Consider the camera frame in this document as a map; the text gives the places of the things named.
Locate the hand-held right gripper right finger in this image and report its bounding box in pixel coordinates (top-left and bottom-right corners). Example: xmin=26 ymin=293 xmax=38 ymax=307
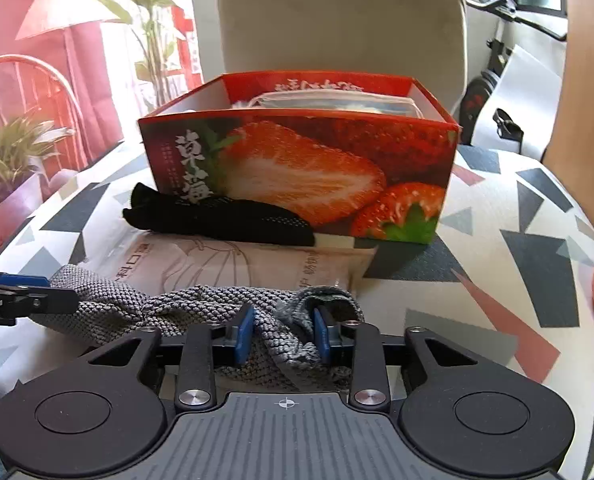
xmin=313 ymin=306 xmax=478 ymax=407

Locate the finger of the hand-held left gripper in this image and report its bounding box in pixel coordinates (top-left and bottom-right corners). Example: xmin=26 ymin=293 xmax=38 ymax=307
xmin=0 ymin=284 xmax=81 ymax=327
xmin=0 ymin=270 xmax=51 ymax=290

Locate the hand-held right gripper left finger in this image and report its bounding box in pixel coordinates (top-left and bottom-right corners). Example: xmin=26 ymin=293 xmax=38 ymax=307
xmin=84 ymin=304 xmax=256 ymax=409

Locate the grey knitted sock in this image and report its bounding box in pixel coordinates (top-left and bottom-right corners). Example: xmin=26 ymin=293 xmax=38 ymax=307
xmin=28 ymin=261 xmax=367 ymax=395

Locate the red strawberry print box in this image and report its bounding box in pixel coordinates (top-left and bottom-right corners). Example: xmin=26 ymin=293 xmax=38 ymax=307
xmin=138 ymin=72 xmax=462 ymax=245

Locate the clear plastic packet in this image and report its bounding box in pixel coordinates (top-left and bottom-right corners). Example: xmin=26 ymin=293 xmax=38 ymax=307
xmin=228 ymin=90 xmax=426 ymax=121

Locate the black sock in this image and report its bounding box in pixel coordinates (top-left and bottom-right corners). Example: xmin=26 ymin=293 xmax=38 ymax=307
xmin=122 ymin=182 xmax=317 ymax=248

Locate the geometric print tablecloth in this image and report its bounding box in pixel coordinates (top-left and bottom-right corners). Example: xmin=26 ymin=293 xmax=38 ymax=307
xmin=0 ymin=136 xmax=594 ymax=480

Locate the pink printed curtain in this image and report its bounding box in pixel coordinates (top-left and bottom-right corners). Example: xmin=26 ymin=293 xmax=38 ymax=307
xmin=0 ymin=0 xmax=204 ymax=267

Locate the beige upholstered chair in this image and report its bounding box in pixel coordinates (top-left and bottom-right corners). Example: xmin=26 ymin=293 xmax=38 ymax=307
xmin=216 ymin=0 xmax=468 ymax=127

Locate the white board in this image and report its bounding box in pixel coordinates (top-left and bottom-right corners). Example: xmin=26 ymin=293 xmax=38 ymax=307
xmin=468 ymin=44 xmax=564 ymax=162

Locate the black exercise bike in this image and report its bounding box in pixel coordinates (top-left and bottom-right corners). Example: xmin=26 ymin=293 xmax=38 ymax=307
xmin=456 ymin=0 xmax=568 ymax=147

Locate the brown wooden panel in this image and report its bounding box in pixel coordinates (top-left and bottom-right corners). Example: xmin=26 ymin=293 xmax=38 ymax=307
xmin=541 ymin=0 xmax=594 ymax=257

